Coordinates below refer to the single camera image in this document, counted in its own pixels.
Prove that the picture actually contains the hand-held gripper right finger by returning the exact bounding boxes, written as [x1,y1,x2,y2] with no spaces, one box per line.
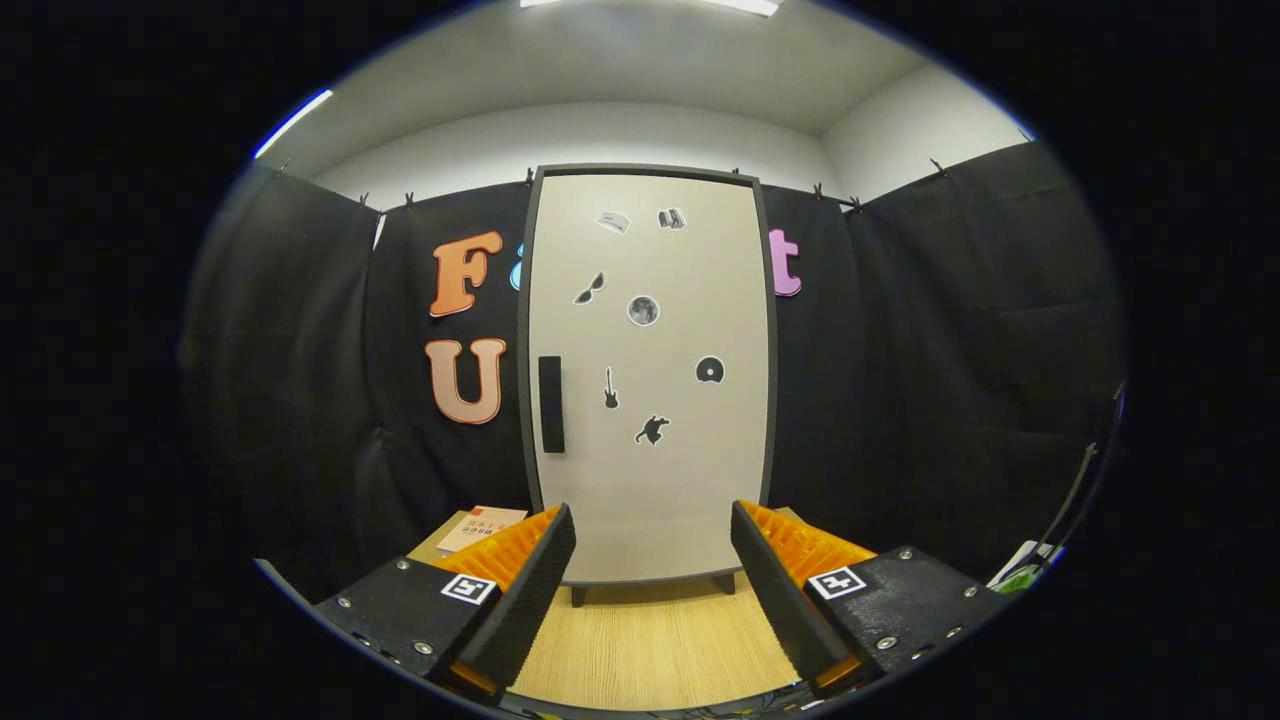
[728,500,1003,698]

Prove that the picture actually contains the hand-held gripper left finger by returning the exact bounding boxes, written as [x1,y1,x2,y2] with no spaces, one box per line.
[313,502,579,699]

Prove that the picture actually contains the dark grey shoe cabinet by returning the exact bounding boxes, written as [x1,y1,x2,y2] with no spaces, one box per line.
[517,163,779,608]

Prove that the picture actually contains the beige cover book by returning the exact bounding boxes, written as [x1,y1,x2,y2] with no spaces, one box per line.
[437,506,528,554]

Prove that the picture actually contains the black backdrop cloth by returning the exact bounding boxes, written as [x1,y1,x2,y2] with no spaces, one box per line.
[180,140,1126,601]

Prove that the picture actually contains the white sheet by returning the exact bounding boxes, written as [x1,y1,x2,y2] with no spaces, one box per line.
[988,540,1063,591]

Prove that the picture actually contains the ceiling light panel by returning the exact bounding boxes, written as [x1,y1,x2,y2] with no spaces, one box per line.
[520,0,781,18]
[253,90,334,159]

